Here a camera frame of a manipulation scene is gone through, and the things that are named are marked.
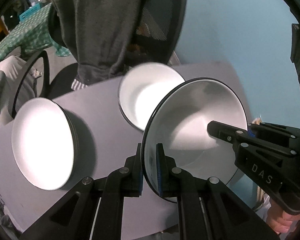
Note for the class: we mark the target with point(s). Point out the white plate stack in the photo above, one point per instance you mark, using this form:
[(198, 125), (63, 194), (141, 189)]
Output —
[(44, 144)]

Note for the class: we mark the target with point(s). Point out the green checkered tablecloth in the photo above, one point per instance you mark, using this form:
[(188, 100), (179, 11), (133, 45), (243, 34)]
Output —
[(32, 35)]

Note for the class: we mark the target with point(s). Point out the white pillow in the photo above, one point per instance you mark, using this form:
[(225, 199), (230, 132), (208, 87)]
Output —
[(12, 67)]

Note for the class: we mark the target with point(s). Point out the white bowl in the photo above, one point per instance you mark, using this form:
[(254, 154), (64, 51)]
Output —
[(180, 122), (141, 90)]

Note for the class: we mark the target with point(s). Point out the dark grey hoodie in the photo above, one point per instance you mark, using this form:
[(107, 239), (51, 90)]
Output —
[(96, 33)]

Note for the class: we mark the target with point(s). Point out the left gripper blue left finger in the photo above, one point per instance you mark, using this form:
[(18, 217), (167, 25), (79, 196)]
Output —
[(134, 179)]

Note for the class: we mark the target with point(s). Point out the person right hand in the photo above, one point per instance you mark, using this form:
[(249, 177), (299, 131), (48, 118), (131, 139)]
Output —
[(278, 220)]

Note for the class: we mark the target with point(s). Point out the teal plastic crate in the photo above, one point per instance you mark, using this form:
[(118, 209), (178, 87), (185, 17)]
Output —
[(31, 12)]

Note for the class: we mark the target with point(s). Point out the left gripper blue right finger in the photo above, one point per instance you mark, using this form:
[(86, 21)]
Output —
[(168, 182)]

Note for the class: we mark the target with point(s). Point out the black office chair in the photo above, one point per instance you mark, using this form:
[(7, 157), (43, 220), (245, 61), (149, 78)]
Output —
[(152, 38)]

